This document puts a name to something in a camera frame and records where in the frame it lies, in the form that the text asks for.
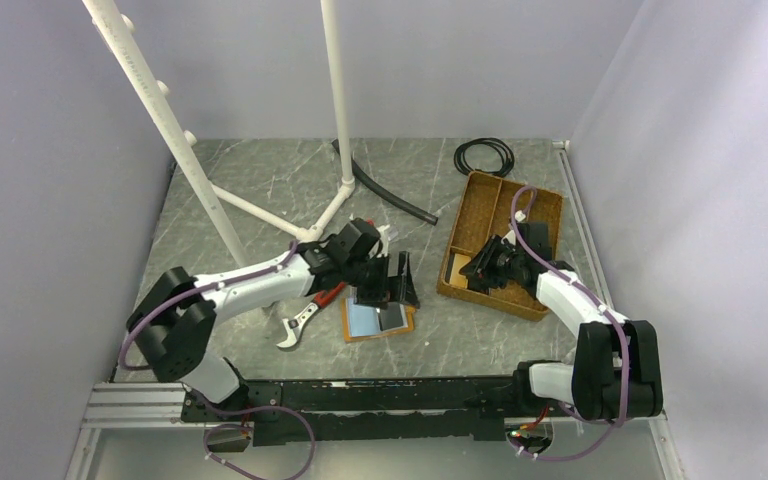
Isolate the coiled black cable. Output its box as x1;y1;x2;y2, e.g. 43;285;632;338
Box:
453;137;516;178

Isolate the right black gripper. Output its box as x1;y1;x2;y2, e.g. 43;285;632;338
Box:
460;235;524;289

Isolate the black rubber hose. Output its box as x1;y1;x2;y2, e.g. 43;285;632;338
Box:
330;139;440;227

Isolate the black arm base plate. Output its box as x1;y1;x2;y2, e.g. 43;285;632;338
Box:
181;374;560;446

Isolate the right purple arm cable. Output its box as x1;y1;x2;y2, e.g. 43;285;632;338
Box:
506;185;632;464

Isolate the white PVC pipe frame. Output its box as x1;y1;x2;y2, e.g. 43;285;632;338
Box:
83;0;356;266

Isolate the black VIP credit card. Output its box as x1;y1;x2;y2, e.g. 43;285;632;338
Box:
378;305;408;332

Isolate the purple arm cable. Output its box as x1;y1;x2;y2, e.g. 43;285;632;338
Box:
506;185;632;464
117;241;319;480

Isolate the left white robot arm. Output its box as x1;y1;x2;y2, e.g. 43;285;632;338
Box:
118;218;420;420

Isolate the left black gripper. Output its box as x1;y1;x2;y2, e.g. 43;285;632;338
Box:
344;251;419;310

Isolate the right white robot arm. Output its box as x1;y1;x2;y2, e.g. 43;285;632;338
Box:
458;221;663;422

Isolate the red handled adjustable wrench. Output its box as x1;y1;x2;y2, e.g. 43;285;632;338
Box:
276;282;347;350

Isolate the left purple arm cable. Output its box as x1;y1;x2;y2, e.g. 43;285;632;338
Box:
117;241;319;480

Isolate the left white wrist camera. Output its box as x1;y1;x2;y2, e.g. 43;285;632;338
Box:
367;219;397;258

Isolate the brown woven divided tray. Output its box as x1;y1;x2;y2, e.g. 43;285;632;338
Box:
437;172;563;322

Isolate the aluminium extrusion rail frame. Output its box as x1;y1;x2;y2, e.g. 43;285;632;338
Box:
76;138;683;479

